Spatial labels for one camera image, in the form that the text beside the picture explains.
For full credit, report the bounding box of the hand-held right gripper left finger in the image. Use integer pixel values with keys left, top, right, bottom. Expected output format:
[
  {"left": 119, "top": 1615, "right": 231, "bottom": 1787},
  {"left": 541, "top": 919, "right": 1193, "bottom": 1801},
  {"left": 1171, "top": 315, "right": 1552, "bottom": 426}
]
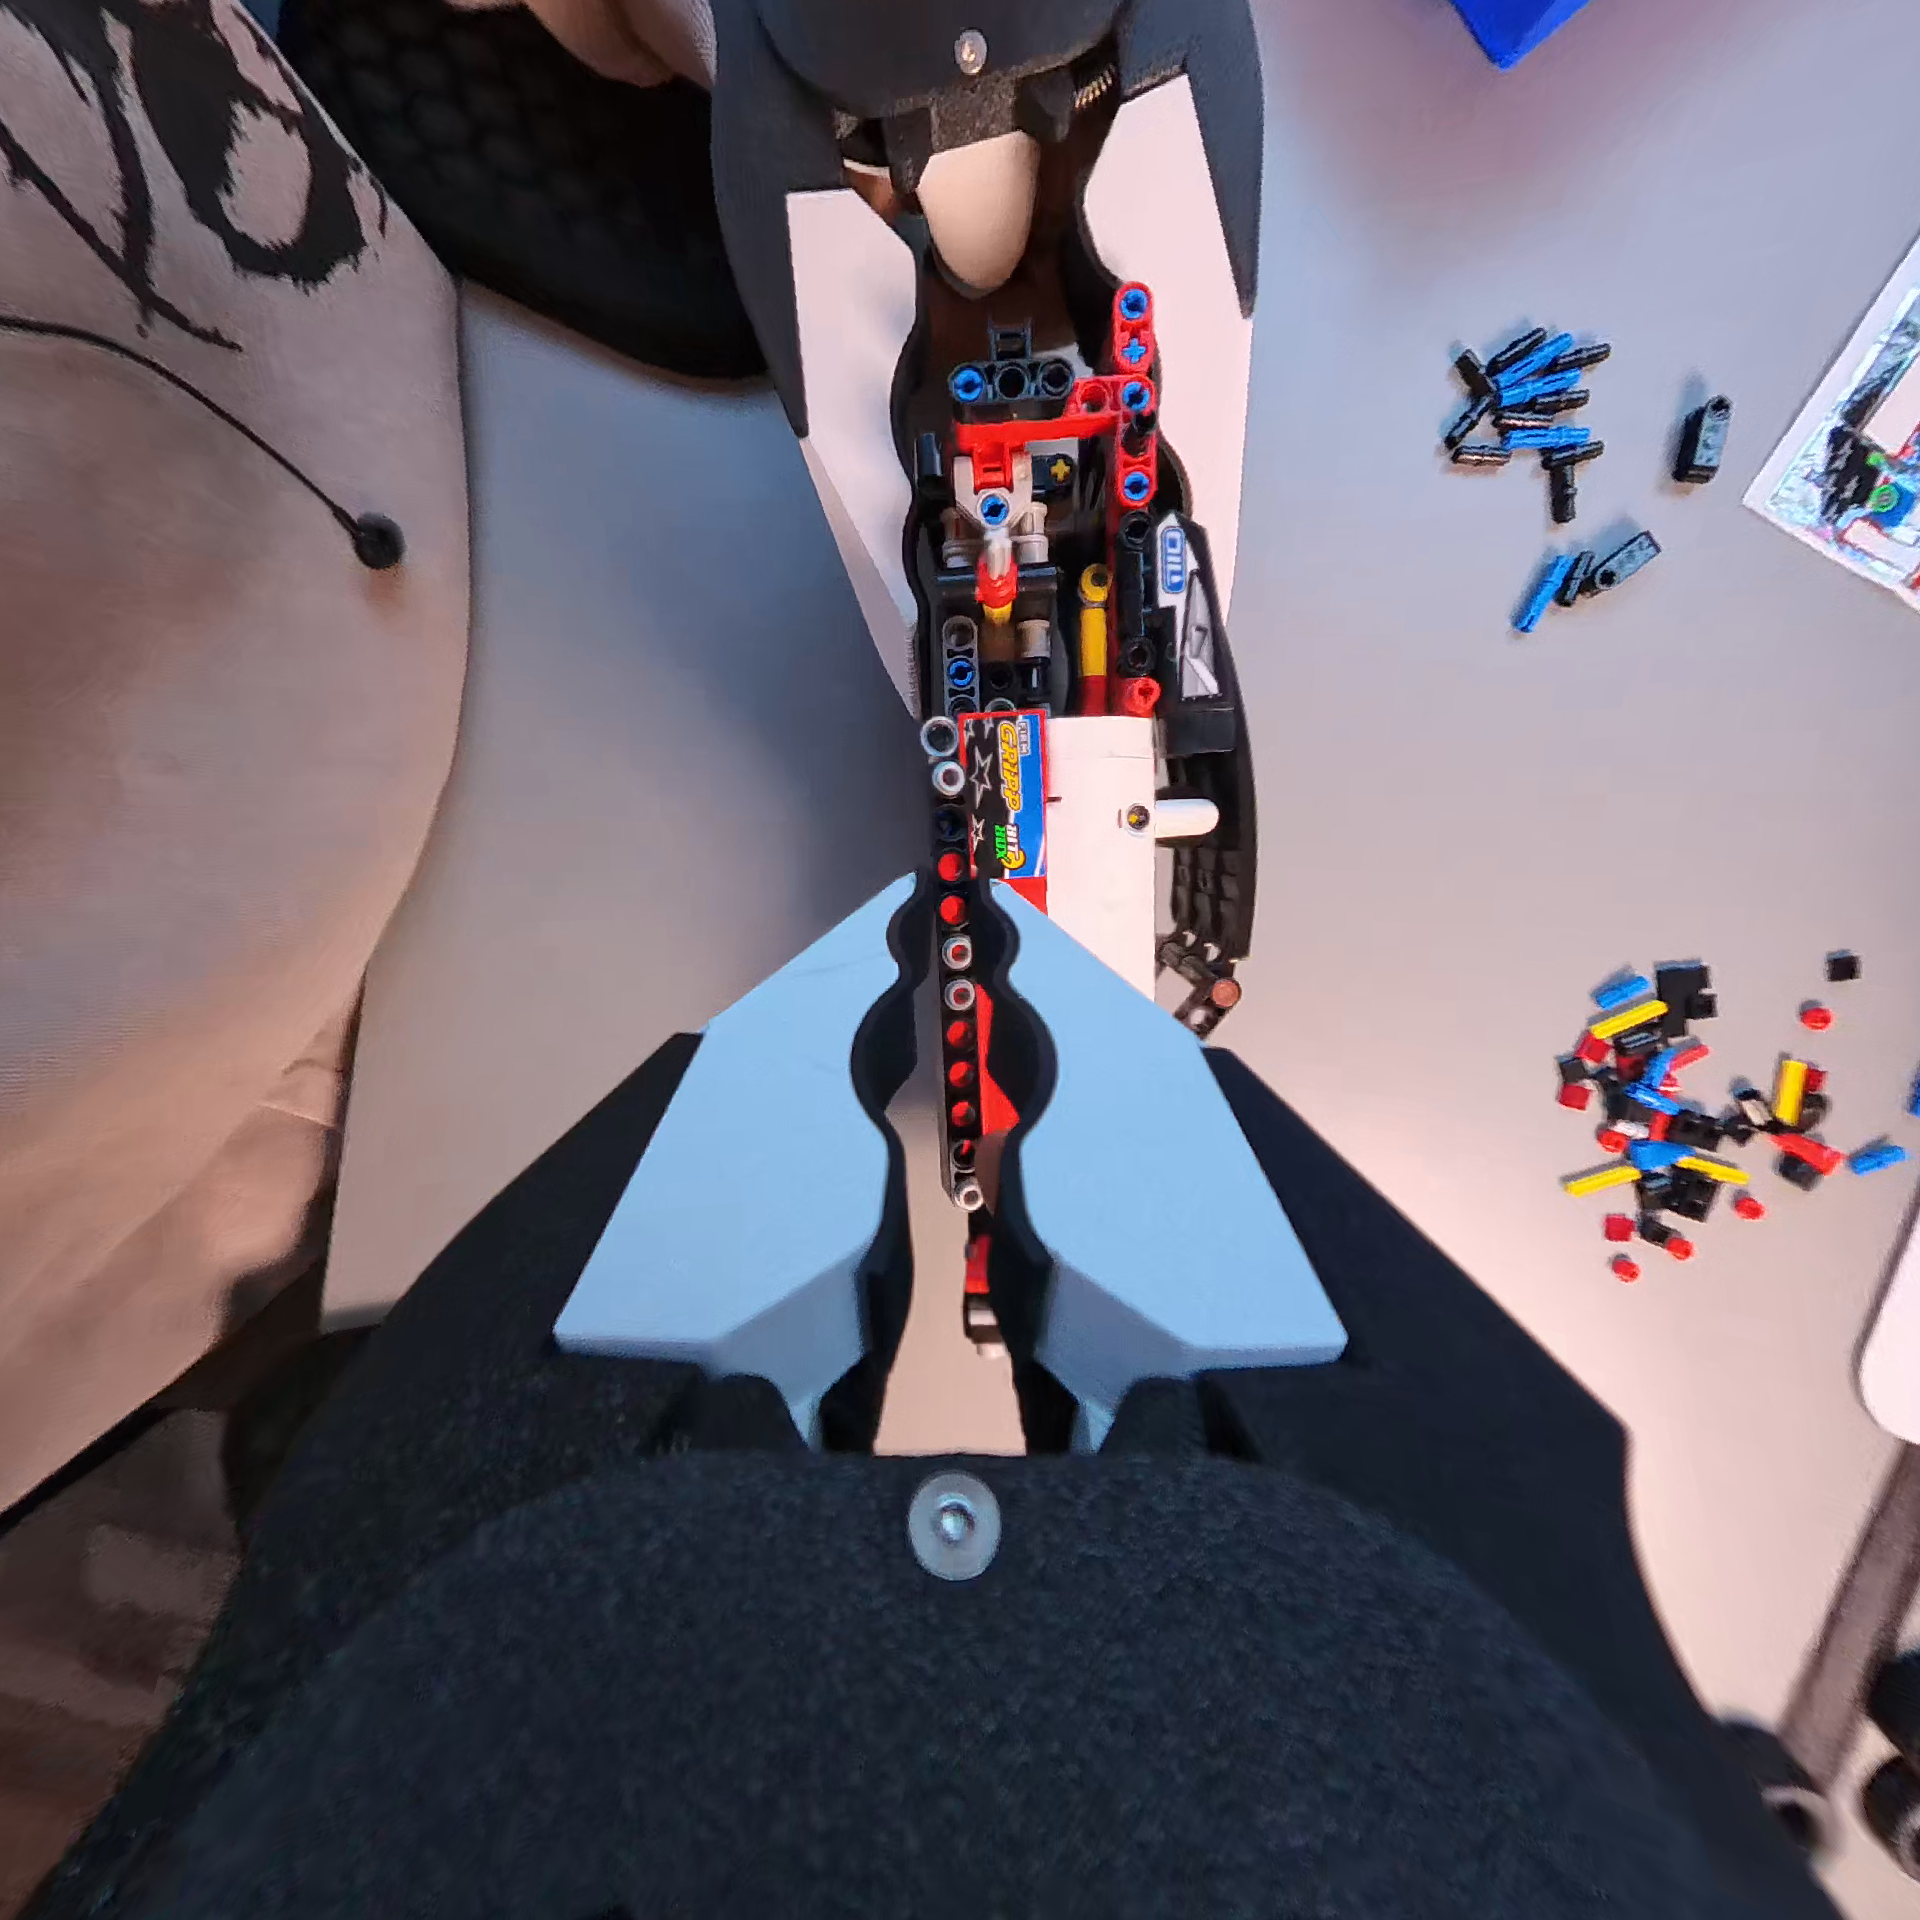
[{"left": 551, "top": 874, "right": 940, "bottom": 1450}]

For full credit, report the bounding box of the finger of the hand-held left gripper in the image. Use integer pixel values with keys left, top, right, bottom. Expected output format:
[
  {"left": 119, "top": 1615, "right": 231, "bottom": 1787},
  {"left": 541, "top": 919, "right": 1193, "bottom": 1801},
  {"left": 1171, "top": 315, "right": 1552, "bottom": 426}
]
[
  {"left": 784, "top": 189, "right": 935, "bottom": 721},
  {"left": 1071, "top": 67, "right": 1255, "bottom": 606}
]

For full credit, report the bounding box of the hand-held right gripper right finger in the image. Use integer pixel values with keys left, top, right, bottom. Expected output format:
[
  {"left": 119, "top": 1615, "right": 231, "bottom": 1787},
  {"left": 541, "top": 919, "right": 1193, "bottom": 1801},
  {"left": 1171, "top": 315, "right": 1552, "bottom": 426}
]
[{"left": 983, "top": 884, "right": 1348, "bottom": 1450}]

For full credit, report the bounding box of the long black lego beam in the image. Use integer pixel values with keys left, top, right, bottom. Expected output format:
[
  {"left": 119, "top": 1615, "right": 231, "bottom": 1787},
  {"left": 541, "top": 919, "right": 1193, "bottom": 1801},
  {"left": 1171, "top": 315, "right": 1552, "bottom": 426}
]
[{"left": 930, "top": 718, "right": 995, "bottom": 1214}]

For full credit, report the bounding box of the lego race car model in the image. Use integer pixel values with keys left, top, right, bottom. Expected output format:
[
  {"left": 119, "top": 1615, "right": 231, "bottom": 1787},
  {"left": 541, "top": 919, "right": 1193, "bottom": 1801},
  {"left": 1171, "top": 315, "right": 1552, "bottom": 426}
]
[{"left": 896, "top": 281, "right": 1260, "bottom": 1359}]

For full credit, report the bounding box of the person's left forearm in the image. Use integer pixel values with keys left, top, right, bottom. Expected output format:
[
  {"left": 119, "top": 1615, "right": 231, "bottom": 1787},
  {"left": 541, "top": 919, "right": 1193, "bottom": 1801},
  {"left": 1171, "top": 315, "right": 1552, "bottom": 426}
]
[{"left": 533, "top": 0, "right": 723, "bottom": 89}]

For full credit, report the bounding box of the bunch of blue black pins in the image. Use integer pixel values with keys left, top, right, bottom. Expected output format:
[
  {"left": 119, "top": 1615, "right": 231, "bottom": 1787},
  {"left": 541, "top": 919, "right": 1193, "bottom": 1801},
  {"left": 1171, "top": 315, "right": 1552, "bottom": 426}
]
[{"left": 1443, "top": 326, "right": 1613, "bottom": 473}]

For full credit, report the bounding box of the blue bin with white label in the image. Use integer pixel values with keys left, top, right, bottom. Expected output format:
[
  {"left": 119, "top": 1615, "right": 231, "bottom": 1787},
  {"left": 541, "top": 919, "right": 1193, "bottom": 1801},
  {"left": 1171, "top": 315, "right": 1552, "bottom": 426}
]
[{"left": 1448, "top": 0, "right": 1594, "bottom": 68}]

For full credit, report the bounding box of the pile of small colourful pieces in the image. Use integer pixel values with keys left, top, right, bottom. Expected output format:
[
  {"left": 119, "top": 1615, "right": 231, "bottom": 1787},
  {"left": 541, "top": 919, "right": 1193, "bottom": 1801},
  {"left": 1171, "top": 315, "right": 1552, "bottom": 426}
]
[{"left": 1552, "top": 948, "right": 1920, "bottom": 1285}]

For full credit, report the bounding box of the holographic sticker sheet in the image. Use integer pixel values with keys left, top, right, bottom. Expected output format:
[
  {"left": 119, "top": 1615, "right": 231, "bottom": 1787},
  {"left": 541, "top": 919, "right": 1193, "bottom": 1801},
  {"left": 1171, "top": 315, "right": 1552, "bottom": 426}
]
[{"left": 1745, "top": 239, "right": 1920, "bottom": 607}]

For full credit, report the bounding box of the white book stand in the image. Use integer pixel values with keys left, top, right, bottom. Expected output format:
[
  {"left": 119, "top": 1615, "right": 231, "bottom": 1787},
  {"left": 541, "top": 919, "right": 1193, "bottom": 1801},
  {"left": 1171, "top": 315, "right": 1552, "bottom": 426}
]
[{"left": 1856, "top": 1201, "right": 1920, "bottom": 1450}]

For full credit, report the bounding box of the black hoodie drawstring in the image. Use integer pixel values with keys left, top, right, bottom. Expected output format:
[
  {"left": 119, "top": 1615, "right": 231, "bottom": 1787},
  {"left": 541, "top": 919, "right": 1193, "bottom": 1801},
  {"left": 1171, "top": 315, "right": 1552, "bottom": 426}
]
[{"left": 0, "top": 315, "right": 408, "bottom": 572}]

